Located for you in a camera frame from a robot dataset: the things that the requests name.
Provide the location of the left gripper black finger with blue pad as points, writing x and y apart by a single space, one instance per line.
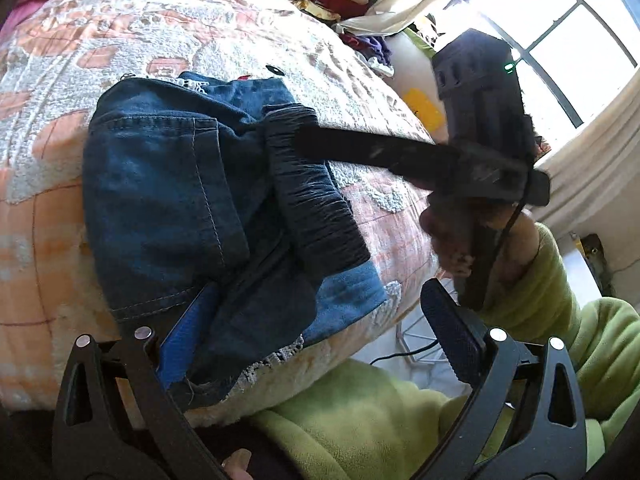
115 418

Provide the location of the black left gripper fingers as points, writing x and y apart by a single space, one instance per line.
438 166

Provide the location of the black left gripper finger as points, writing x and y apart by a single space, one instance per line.
546 438

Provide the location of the blue denim pants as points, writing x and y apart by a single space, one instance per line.
192 182

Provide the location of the green fleece sleeve forearm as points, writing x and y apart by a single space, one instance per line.
358 422

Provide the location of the person's right hand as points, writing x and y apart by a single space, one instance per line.
449 222

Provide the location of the yellow flat object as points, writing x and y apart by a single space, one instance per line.
424 109

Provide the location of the cream curtain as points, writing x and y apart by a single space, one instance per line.
588 167

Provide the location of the purple clothes pile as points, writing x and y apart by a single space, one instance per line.
373 50

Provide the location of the orange white chenille bedspread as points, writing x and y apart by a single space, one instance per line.
55 66

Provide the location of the window frame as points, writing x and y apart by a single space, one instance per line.
572 56

